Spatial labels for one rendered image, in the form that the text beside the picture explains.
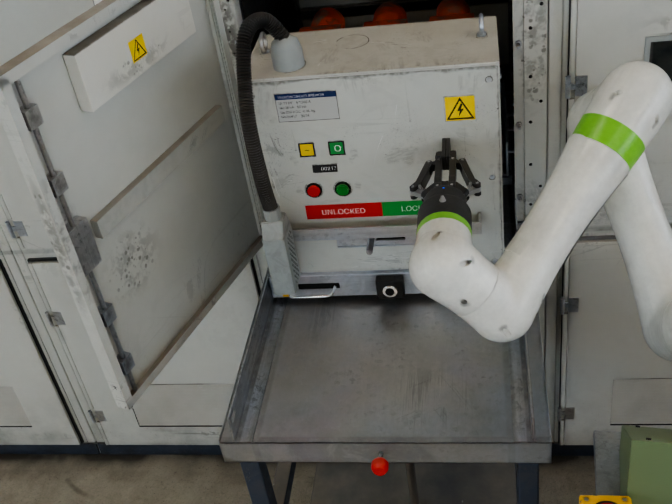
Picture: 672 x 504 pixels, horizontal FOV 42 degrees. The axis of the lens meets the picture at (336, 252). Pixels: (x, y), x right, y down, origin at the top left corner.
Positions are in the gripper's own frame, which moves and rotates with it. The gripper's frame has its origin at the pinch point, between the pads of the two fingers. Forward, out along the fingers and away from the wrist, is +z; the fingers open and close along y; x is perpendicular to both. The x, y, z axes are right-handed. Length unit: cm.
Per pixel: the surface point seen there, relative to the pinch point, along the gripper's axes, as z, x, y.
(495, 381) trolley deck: -22.6, -38.3, 7.5
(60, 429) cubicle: 28, -109, -128
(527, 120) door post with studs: 29.9, -10.5, 16.8
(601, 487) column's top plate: -40, -48, 26
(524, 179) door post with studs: 30.2, -26.1, 16.1
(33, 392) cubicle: 28, -92, -131
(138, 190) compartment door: -7, 0, -60
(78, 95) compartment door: -12, 23, -63
